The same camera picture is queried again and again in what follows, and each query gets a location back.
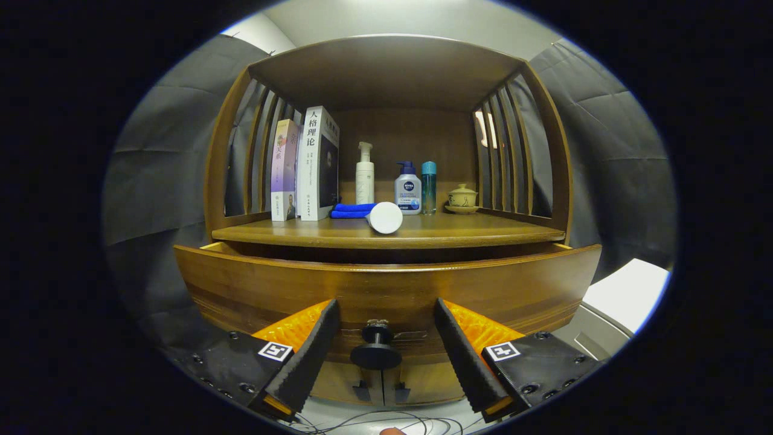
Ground black floor cables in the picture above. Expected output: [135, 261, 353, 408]
[290, 410, 484, 435]

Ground pink purple book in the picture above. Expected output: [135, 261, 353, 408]
[271, 119, 301, 222]

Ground white bottle with blue pump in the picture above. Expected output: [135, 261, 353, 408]
[394, 161, 422, 216]

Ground green white tube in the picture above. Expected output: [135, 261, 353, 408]
[364, 202, 404, 235]

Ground beige lidded teacup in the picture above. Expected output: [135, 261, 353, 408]
[445, 184, 481, 214]

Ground black backdrop cloth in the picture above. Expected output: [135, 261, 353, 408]
[103, 33, 677, 351]

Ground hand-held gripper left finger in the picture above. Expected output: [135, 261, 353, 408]
[181, 298, 342, 424]

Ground white appliance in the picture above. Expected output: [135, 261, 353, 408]
[553, 259, 672, 363]

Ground brown wooden cabinet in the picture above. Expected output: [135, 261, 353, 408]
[204, 33, 573, 407]

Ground wooden drawer with black knob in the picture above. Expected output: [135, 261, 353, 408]
[174, 240, 603, 370]

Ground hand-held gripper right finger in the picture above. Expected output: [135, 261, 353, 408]
[434, 297, 605, 424]

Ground blue folded cloth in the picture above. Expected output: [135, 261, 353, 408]
[330, 202, 378, 219]

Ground wooden cabinet countertop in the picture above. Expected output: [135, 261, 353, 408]
[211, 210, 573, 250]

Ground wooden cabinet door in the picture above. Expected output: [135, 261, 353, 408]
[383, 362, 469, 404]
[311, 361, 384, 404]

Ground thick white book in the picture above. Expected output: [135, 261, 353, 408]
[296, 106, 340, 222]

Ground slim teal bottle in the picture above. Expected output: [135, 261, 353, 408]
[422, 161, 437, 216]

